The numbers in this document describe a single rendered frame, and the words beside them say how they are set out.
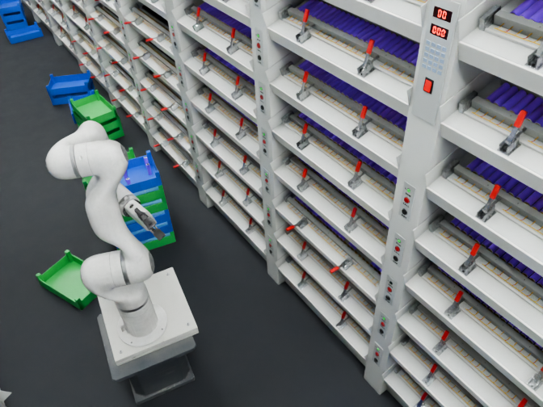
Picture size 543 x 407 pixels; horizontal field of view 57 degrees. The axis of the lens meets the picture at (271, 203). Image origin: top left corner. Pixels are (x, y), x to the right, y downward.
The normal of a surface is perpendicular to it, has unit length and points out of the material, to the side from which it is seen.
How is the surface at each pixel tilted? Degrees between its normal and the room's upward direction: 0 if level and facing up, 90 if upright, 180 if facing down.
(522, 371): 18
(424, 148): 90
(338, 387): 0
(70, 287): 0
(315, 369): 0
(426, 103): 90
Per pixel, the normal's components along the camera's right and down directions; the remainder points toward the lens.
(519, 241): -0.29, -0.58
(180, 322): -0.02, -0.69
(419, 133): -0.82, 0.41
